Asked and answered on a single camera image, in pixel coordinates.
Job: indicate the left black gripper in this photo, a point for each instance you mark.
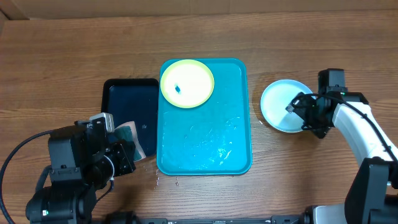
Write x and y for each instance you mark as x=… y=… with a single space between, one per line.
x=124 y=150

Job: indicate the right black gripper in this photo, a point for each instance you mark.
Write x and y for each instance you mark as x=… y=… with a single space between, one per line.
x=301 y=107

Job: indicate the green scouring sponge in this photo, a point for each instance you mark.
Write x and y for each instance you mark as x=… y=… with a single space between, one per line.
x=127 y=131

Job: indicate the light blue plate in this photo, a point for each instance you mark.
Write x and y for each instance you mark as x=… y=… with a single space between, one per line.
x=274 y=100

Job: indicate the yellow-green plate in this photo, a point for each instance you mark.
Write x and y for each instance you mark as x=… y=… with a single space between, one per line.
x=187 y=83

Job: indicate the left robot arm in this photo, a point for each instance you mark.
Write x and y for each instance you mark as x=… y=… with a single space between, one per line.
x=83 y=160

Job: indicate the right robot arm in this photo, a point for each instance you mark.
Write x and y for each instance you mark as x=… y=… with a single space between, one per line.
x=333 y=106

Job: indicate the black plastic tray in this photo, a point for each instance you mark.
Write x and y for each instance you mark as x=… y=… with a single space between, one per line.
x=134 y=99

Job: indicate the teal plastic tray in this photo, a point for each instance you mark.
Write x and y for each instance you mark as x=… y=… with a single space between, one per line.
x=213 y=138

